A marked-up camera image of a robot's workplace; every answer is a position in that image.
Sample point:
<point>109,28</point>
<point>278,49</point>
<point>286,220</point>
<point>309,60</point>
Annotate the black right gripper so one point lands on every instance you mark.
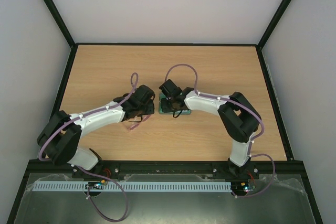
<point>166,102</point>

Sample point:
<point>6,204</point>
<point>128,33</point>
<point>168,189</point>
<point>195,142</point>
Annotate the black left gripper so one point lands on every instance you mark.
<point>150,108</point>

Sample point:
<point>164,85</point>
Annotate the grey glasses case green lining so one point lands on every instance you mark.
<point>163,107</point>

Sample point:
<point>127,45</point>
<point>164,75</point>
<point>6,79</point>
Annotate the pink transparent sunglasses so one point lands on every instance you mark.
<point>136,123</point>

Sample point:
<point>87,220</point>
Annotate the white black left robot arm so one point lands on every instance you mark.
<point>59,140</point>

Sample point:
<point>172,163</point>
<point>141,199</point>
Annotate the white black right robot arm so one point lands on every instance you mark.
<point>240,119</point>

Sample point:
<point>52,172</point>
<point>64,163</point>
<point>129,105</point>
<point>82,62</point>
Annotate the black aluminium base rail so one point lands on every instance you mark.
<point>213,170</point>

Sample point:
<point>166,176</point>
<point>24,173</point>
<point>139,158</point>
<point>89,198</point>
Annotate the black enclosure frame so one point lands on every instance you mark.
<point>65,37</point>

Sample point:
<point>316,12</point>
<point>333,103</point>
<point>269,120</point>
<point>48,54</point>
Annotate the light blue slotted cable duct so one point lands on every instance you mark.
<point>71,186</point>

